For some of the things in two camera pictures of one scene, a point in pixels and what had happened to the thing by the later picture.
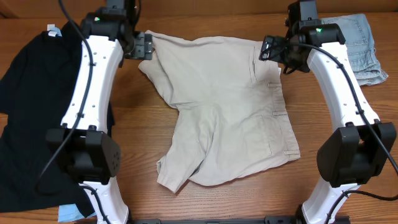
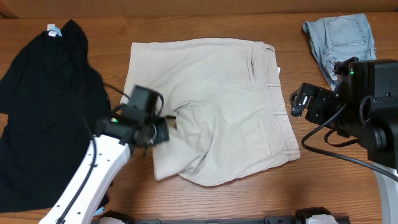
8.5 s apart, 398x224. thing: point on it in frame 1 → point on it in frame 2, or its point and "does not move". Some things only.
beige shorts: x=230 y=118 does not move
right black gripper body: x=268 y=48 → x=304 y=101
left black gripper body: x=143 y=45 → x=162 y=132
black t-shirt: x=37 y=88 does not move
